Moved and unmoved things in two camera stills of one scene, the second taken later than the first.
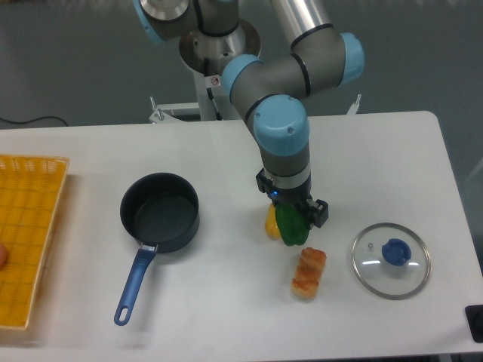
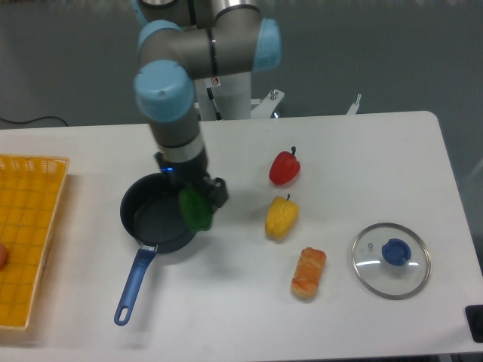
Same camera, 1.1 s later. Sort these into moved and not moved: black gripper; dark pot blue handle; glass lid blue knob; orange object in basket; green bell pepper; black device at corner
Moved: black gripper; green bell pepper
Not moved: orange object in basket; glass lid blue knob; dark pot blue handle; black device at corner
